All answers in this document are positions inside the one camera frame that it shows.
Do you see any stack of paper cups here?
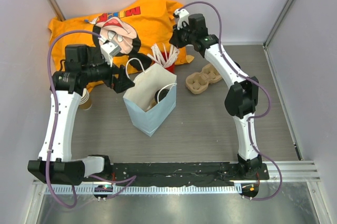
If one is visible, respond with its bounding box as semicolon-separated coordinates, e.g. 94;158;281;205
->
78;89;92;110

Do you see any single black cup lid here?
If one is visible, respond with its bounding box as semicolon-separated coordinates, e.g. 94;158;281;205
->
154;89;169;103

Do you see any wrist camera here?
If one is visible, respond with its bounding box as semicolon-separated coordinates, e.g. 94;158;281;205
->
98;37;121;67
174;8;189;30

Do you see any pulp cup carrier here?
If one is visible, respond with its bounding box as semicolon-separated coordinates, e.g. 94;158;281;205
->
185;63;222;94
146;99;157;111

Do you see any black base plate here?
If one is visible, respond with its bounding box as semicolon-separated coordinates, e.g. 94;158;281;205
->
97;162;270;187

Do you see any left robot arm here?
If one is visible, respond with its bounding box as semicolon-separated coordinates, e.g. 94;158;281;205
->
27;41;134;186

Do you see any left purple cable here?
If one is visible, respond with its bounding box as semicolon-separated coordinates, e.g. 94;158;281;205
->
46;29;137;209

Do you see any orange cartoon t-shirt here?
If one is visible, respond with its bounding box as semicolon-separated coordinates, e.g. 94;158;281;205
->
48;0;182;74

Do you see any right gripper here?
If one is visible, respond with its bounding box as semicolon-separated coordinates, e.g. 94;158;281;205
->
168;22;195;50

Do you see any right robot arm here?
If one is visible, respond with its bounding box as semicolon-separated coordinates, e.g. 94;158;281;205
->
170;9;262;179

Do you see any slotted cable duct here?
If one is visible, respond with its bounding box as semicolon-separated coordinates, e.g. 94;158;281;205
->
43;184;243;196

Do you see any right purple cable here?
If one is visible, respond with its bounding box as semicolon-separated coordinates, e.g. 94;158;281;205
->
180;1;284;201

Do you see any light blue paper bag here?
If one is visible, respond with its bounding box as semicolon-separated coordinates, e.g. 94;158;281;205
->
123;63;177;136

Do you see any purple cable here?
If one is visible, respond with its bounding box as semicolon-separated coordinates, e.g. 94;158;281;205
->
46;29;137;209
180;1;284;201

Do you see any red ribbed cup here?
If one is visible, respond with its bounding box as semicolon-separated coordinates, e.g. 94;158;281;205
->
160;52;177;73

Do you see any right aluminium frame post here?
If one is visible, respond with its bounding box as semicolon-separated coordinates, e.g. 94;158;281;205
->
263;0;296;49

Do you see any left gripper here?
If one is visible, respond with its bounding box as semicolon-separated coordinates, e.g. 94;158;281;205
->
82;54;134;93

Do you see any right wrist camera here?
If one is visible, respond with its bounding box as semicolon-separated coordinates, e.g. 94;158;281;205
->
174;8;189;30

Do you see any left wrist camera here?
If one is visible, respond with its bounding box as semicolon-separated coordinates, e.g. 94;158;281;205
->
98;37;121;67

